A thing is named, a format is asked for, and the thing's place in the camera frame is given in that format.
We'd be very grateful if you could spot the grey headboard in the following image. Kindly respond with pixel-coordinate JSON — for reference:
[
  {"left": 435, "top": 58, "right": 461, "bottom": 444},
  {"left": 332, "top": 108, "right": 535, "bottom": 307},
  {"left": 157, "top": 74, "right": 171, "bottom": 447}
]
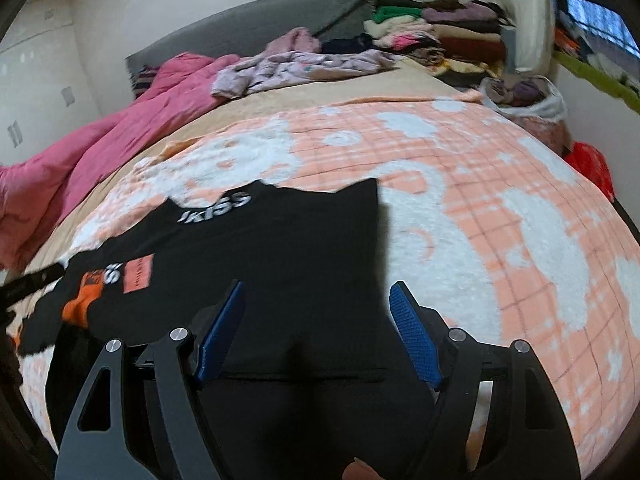
[{"left": 126, "top": 0, "right": 374, "bottom": 75}]

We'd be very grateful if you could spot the striped dark garment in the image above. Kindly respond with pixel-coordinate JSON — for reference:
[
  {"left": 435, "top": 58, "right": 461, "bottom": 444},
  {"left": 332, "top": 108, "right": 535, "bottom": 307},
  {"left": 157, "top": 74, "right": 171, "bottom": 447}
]
[{"left": 130, "top": 65, "right": 160, "bottom": 100}]

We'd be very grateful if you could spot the white wardrobe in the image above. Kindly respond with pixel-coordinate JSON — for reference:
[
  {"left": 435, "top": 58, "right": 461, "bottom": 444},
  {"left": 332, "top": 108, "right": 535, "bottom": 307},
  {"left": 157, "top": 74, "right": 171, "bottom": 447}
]
[{"left": 0, "top": 0, "right": 101, "bottom": 166}]

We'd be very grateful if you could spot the right hand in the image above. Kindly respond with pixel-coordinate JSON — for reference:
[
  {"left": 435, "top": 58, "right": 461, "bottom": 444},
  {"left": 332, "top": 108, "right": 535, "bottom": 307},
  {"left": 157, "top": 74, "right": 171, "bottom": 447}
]
[{"left": 342, "top": 458, "right": 383, "bottom": 480}]

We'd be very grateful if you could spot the lilac crumpled garment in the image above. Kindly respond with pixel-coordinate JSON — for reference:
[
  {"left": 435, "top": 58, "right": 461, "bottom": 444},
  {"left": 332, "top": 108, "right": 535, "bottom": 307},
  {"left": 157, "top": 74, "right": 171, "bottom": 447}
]
[{"left": 210, "top": 49, "right": 397, "bottom": 100}]

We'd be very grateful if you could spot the black printed t-shirt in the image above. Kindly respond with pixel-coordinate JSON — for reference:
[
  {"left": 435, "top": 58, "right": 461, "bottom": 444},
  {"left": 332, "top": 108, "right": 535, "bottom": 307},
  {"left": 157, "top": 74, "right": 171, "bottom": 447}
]
[{"left": 18, "top": 179, "right": 433, "bottom": 479}]

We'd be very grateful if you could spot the pink quilt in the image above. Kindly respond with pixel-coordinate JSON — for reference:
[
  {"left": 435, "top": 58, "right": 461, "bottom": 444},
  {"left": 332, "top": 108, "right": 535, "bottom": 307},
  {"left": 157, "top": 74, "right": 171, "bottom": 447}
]
[{"left": 1, "top": 53, "right": 240, "bottom": 272}]

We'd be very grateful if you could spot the stack of folded clothes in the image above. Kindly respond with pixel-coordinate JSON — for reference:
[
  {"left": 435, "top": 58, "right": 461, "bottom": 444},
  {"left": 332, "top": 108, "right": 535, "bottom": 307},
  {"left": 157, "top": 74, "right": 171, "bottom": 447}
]
[{"left": 319, "top": 0, "right": 516, "bottom": 82}]

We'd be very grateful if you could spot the white bag of clothes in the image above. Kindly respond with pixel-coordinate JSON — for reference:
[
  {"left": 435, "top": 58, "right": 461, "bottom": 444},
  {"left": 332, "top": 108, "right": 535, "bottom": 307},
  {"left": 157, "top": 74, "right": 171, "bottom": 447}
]
[{"left": 478, "top": 74, "right": 567, "bottom": 122}]

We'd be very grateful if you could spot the beige bed sheet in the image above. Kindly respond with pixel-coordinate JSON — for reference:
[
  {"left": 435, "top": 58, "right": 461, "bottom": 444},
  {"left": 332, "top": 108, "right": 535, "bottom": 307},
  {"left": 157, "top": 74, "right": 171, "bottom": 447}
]
[{"left": 21, "top": 60, "right": 459, "bottom": 272}]

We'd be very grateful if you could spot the white curtain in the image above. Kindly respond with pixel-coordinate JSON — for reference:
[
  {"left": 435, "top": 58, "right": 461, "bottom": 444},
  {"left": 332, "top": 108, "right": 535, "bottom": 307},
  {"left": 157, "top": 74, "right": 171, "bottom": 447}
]
[{"left": 498, "top": 0, "right": 555, "bottom": 75}]

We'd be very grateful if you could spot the red plastic bag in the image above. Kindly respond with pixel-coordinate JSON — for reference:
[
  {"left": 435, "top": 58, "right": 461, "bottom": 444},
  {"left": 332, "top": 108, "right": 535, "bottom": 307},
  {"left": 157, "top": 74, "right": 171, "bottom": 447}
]
[{"left": 563, "top": 142, "right": 615, "bottom": 203}]

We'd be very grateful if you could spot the green windowsill cloth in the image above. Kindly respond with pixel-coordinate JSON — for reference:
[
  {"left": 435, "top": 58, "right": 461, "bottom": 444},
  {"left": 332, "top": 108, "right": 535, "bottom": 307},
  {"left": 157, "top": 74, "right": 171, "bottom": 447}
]
[{"left": 553, "top": 51, "right": 640, "bottom": 114}]

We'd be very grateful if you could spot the peach white plush blanket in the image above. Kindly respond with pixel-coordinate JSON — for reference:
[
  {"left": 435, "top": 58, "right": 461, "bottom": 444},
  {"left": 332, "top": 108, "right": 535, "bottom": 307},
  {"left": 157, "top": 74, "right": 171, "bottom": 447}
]
[{"left": 32, "top": 96, "right": 639, "bottom": 474}]

